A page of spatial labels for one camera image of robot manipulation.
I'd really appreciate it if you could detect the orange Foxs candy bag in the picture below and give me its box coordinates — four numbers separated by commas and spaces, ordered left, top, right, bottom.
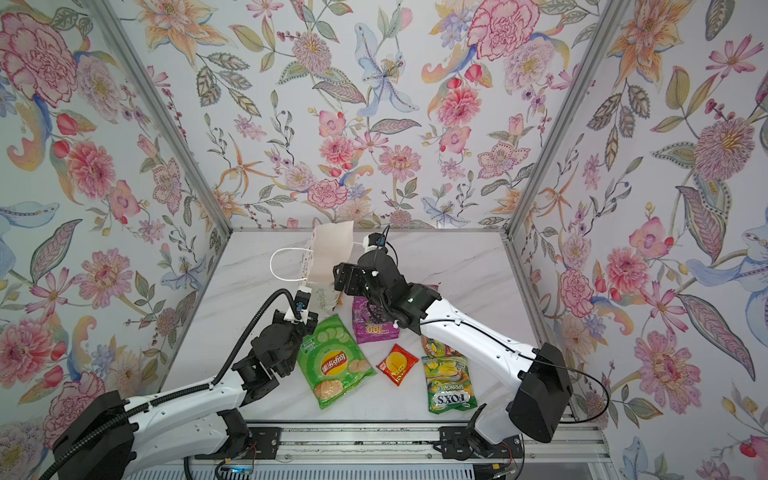
421, 335, 460, 358

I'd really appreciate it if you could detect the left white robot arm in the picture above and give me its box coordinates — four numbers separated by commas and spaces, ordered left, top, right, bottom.
42, 311, 318, 479

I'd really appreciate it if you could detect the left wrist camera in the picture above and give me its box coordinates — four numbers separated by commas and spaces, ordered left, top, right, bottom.
293, 286, 312, 320

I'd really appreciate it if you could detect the green Foxs candy bag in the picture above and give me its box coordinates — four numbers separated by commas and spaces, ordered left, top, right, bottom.
422, 355, 478, 414

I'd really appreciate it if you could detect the purple snack bag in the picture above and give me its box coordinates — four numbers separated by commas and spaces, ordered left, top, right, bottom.
352, 297, 400, 344

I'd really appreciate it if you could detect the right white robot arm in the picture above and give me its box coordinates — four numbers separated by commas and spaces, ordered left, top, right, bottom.
333, 249, 573, 445

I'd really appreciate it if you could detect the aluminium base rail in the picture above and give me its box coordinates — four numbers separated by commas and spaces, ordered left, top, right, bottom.
128, 419, 613, 469

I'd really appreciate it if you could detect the small red snack packet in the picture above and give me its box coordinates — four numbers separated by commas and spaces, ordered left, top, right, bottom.
377, 344, 419, 386

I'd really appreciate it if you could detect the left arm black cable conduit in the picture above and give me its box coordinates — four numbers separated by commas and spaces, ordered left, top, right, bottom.
35, 288, 301, 480

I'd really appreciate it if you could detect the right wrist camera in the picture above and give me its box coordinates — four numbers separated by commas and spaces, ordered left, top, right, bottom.
362, 233, 387, 252

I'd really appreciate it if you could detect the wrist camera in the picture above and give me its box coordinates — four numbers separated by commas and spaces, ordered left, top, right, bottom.
293, 286, 312, 320
362, 233, 387, 252

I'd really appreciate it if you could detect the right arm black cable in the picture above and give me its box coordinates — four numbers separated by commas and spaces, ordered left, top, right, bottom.
383, 224, 611, 425

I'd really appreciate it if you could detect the white paper gift bag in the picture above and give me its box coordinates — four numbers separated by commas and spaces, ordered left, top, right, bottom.
269, 221, 355, 318

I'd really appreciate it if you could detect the green Lays chips bag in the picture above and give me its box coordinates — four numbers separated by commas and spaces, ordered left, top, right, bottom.
297, 315, 375, 410

